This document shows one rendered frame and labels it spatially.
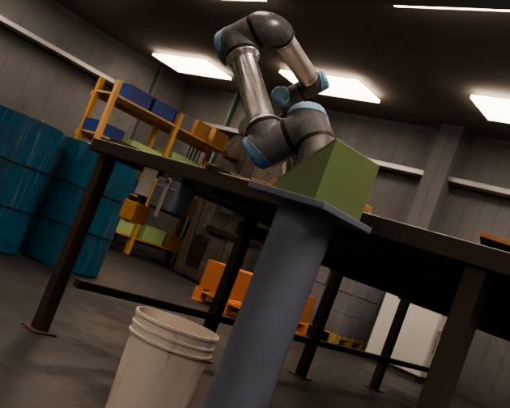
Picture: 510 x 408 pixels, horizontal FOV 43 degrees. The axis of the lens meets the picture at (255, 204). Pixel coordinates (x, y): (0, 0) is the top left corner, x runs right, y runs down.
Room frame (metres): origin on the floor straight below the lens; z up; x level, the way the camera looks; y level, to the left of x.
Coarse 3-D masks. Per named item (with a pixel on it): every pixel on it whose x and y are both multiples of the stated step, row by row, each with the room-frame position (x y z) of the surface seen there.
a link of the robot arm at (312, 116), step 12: (300, 108) 1.89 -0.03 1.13; (312, 108) 1.88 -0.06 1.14; (324, 108) 1.92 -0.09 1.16; (288, 120) 1.90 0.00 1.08; (300, 120) 1.87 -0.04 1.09; (312, 120) 1.86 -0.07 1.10; (324, 120) 1.87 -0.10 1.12; (288, 132) 1.88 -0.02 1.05; (300, 132) 1.86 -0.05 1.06; (288, 144) 1.89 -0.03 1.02
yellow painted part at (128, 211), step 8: (128, 200) 2.70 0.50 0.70; (136, 200) 2.72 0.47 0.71; (144, 200) 2.72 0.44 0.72; (128, 208) 2.69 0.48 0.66; (136, 208) 2.66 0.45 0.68; (144, 208) 2.69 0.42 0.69; (120, 216) 2.72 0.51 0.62; (128, 216) 2.67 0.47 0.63; (136, 216) 2.68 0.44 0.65; (144, 216) 2.70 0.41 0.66; (144, 224) 2.72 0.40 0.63
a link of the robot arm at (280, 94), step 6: (294, 84) 2.41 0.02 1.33; (276, 90) 2.41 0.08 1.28; (282, 90) 2.40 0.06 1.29; (288, 90) 2.40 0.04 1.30; (294, 90) 2.40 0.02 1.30; (270, 96) 2.42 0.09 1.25; (276, 96) 2.41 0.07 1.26; (282, 96) 2.40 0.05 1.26; (288, 96) 2.40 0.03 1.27; (294, 96) 2.41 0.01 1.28; (300, 96) 2.40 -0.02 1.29; (276, 102) 2.40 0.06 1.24; (282, 102) 2.40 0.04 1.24; (288, 102) 2.42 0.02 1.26; (294, 102) 2.42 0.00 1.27; (282, 108) 2.45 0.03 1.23; (288, 108) 2.46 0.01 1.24
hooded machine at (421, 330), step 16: (384, 304) 7.24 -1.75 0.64; (384, 320) 7.20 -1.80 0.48; (416, 320) 7.00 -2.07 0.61; (432, 320) 6.90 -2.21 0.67; (384, 336) 7.16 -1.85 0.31; (400, 336) 7.06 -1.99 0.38; (416, 336) 6.96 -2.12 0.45; (432, 336) 6.87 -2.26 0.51; (400, 352) 7.03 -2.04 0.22; (416, 352) 6.93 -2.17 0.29; (432, 352) 6.92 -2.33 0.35; (400, 368) 7.00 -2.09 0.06
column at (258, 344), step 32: (288, 192) 1.73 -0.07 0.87; (288, 224) 1.76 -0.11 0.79; (320, 224) 1.76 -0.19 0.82; (352, 224) 1.77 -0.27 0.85; (288, 256) 1.75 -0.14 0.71; (320, 256) 1.79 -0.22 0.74; (256, 288) 1.78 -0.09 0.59; (288, 288) 1.75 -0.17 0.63; (256, 320) 1.76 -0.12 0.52; (288, 320) 1.77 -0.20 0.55; (224, 352) 1.81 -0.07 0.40; (256, 352) 1.75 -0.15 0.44; (224, 384) 1.77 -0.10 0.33; (256, 384) 1.76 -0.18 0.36
